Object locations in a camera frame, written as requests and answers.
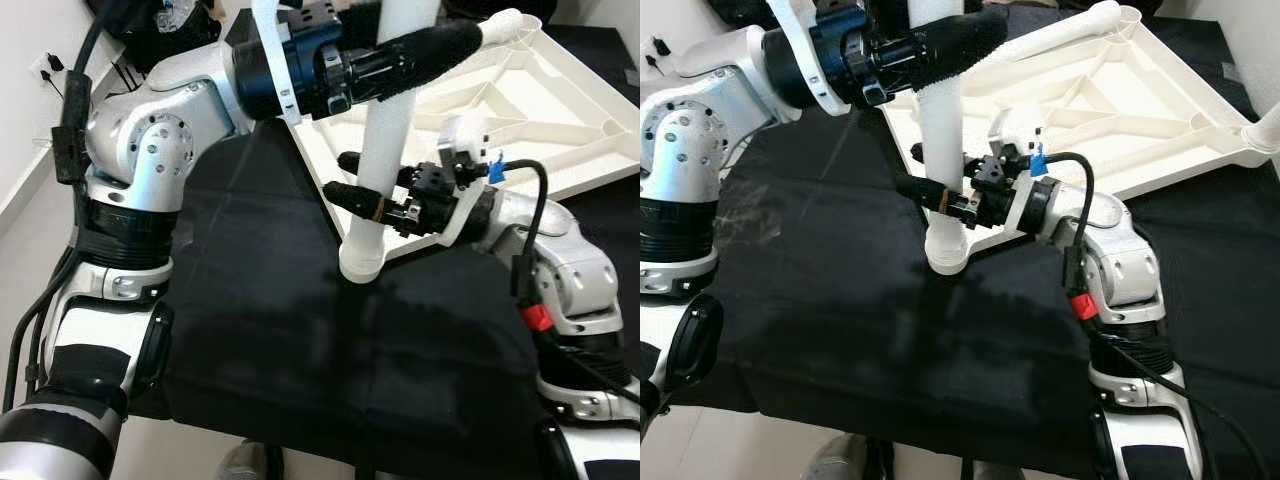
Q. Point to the clear tape patch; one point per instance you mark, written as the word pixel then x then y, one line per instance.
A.
pixel 745 215

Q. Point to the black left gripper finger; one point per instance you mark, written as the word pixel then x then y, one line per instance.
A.
pixel 435 55
pixel 960 45

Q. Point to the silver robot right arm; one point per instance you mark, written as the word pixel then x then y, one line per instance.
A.
pixel 570 270
pixel 1120 260

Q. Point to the black cloth cover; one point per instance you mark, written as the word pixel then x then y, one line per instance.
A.
pixel 350 360
pixel 900 350

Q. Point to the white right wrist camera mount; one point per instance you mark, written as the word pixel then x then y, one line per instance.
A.
pixel 465 140
pixel 1015 125

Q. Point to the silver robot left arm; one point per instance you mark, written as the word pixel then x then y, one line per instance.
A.
pixel 150 140
pixel 700 130

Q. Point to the white plastic table top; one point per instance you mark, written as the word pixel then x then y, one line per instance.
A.
pixel 560 110
pixel 1130 110

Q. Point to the white wall socket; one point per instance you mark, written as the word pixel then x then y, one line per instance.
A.
pixel 45 70
pixel 660 50

